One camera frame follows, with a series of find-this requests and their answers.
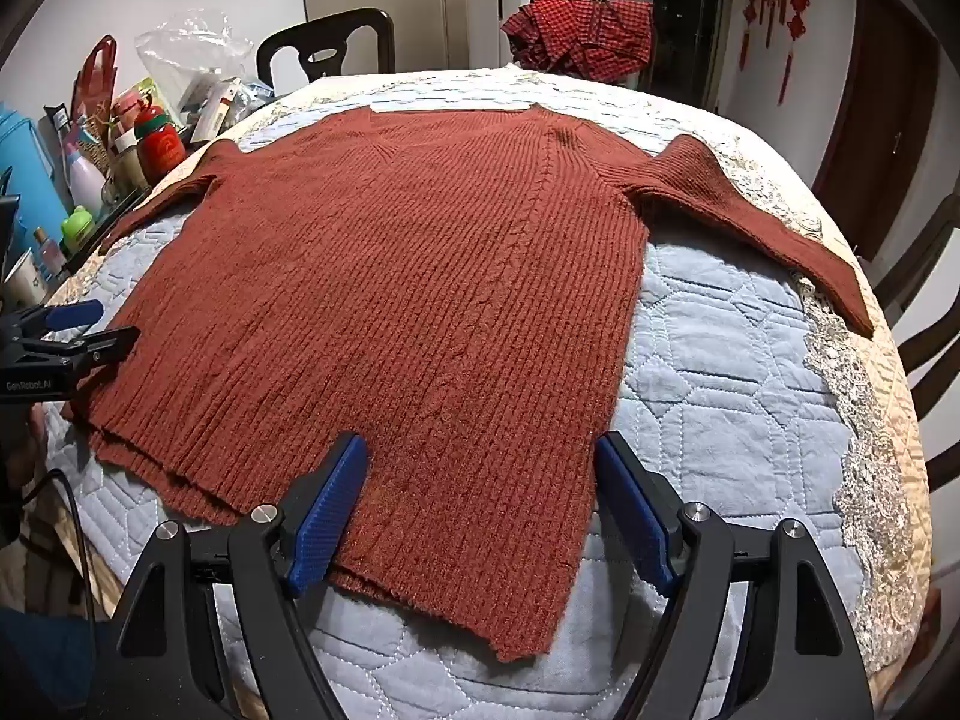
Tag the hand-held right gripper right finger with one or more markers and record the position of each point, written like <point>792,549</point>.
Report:
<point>630,517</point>

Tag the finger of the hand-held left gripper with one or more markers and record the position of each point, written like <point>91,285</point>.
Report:
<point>105,349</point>
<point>75,313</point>

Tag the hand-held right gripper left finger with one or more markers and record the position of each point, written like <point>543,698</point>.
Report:
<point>330,514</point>

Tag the rust-red knit sweater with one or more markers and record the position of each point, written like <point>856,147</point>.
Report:
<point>420,277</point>

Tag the paper cup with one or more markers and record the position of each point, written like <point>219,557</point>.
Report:
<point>24,277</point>

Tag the small clear bottle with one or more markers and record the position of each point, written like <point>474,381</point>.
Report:
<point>49,255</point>

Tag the green bottle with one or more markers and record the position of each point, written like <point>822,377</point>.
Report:
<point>77,229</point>

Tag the white bottle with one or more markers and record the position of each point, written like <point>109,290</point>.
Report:
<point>84,180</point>

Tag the blue quilted lace-trimmed mat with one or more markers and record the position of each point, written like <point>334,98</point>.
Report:
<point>735,405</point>

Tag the blue box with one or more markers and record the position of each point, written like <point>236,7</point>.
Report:
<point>22,165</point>

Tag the red reindeer bottle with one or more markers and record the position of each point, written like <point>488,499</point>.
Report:
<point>161,150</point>

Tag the pink green packet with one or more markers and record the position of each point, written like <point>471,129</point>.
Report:
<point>131,109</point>

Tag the red gift bag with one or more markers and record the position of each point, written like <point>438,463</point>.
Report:
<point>97,75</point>

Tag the white red-striped carton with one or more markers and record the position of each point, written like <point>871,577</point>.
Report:
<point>214,109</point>

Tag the person's blue clothing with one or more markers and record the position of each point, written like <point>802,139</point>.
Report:
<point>37,667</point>

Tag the clear plastic bag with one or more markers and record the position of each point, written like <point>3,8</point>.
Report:
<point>187,45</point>

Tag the blue quilted table cover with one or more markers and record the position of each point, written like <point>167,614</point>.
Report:
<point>900,382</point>

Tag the dark wooden chair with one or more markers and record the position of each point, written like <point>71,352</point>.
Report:
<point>934,371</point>

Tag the black wooden chair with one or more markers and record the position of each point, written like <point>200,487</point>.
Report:
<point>375,37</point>

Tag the dark brown door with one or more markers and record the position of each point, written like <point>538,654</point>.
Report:
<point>877,127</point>

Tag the red plaid cloth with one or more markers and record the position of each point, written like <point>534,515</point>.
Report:
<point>577,37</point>

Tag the dark glass door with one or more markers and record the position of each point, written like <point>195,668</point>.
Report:
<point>690,15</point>

